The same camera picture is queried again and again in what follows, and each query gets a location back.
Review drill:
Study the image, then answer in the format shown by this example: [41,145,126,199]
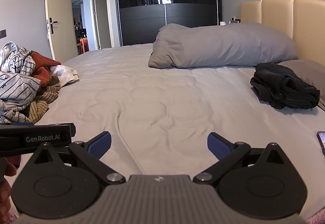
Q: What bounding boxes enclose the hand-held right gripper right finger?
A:
[193,132,292,185]

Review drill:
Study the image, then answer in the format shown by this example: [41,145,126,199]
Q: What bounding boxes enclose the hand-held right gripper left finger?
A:
[30,131,126,185]

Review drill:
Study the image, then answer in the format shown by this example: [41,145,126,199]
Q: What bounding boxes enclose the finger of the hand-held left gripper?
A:
[0,122,77,138]

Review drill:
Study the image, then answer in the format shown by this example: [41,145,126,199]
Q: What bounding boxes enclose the grey striped bow-print top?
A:
[0,72,42,123]

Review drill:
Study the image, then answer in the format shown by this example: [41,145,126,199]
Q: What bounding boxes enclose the black jeans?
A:
[250,75,300,109]

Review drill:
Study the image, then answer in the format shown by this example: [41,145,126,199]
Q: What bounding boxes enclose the black sweatshirt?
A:
[255,62,320,110]

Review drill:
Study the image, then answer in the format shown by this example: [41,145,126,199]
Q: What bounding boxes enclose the person's left hand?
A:
[0,160,17,218]

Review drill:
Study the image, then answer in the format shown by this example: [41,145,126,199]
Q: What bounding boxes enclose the olive striped garment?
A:
[27,74,61,123]

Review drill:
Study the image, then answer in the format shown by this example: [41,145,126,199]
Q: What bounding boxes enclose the white garment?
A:
[49,65,80,87]

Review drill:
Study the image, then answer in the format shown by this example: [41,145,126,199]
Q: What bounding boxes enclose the grey striped bow-print pants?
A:
[0,41,36,77]

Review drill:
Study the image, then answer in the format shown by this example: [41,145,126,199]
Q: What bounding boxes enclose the orange chair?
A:
[79,37,90,53]

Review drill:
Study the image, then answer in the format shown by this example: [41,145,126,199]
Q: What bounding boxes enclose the grey pillow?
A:
[277,59,325,110]
[148,22,299,69]

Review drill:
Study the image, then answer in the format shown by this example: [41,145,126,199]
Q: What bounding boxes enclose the smartphone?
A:
[316,131,325,157]

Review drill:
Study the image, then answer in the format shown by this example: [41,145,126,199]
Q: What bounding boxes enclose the white hallway door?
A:
[91,0,113,50]

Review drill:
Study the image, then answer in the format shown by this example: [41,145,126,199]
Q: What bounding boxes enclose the cream door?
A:
[44,0,79,61]

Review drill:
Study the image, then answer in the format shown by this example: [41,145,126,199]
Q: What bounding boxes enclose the purple fleece robe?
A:
[305,214,325,224]

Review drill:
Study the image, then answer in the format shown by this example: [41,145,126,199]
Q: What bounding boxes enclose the black sliding-door wardrobe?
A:
[113,0,222,47]

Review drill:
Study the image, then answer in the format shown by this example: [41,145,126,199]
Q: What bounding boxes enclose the cream padded headboard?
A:
[240,0,325,61]

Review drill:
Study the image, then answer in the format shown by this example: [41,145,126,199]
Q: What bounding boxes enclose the metal door handle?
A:
[47,18,59,35]

